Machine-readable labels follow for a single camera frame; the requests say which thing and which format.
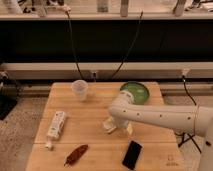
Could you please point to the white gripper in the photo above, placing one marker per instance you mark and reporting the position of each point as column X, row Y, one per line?
column 124, row 124

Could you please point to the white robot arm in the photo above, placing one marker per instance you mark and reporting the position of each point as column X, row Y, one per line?
column 197, row 120

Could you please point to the green ceramic bowl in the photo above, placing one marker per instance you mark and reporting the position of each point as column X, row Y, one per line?
column 139, row 91

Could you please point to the clear plastic cup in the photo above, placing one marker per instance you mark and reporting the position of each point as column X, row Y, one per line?
column 80, row 89

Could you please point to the black smartphone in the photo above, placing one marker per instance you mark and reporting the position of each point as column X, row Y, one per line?
column 132, row 155

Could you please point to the brown red dried pepper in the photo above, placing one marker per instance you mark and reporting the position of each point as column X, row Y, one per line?
column 74, row 156

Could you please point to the white remote controller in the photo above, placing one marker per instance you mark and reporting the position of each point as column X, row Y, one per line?
column 55, row 128

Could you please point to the black object at left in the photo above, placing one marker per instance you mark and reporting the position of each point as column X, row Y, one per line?
column 7, row 103

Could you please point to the wall power outlet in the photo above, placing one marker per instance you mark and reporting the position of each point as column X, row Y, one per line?
column 94, row 75

